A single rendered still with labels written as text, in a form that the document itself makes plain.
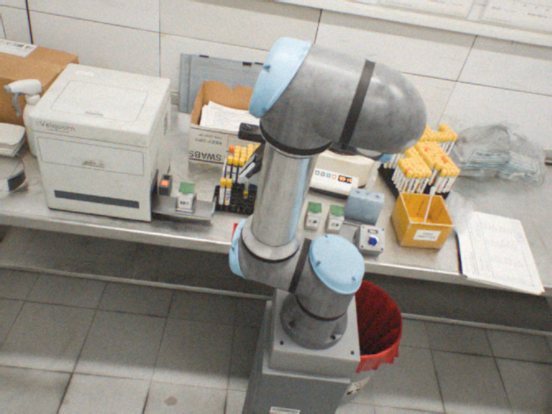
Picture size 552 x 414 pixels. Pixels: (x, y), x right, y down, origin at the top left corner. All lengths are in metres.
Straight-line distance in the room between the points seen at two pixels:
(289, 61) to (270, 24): 1.09
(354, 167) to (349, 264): 0.65
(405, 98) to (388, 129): 0.04
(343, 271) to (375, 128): 0.37
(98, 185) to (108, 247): 0.85
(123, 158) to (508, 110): 1.38
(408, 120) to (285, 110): 0.16
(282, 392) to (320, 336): 0.20
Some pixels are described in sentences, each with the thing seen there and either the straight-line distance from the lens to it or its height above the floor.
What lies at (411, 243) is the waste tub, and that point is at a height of 0.89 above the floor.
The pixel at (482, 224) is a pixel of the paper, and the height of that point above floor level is 0.89.
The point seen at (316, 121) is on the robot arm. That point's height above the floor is 1.53.
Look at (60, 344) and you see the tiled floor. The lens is 2.25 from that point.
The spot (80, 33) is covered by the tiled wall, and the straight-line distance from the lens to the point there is 1.89.
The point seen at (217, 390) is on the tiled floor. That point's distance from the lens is 2.10.
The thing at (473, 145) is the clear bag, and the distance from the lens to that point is 1.86.
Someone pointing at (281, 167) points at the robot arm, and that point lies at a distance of 0.75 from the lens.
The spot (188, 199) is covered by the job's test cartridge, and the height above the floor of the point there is 0.96.
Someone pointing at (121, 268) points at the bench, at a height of 0.27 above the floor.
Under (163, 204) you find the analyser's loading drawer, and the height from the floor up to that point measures 0.91.
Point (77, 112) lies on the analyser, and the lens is 1.29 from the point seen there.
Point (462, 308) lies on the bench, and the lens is 2.29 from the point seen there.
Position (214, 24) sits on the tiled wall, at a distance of 1.76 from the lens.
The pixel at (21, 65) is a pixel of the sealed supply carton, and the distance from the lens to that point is 1.76.
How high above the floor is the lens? 1.86
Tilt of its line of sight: 41 degrees down
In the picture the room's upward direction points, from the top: 12 degrees clockwise
